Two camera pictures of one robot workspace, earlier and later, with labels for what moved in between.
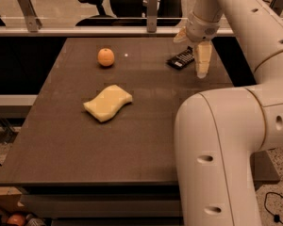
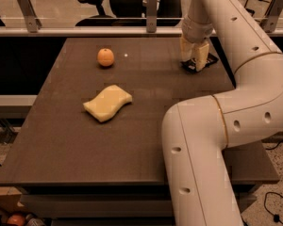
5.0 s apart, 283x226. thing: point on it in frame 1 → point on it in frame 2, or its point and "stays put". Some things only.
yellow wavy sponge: x=105 y=105 stays put
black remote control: x=181 y=59 → x=190 y=64
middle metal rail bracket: x=152 y=9 stays put
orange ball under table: x=16 y=219 stays put
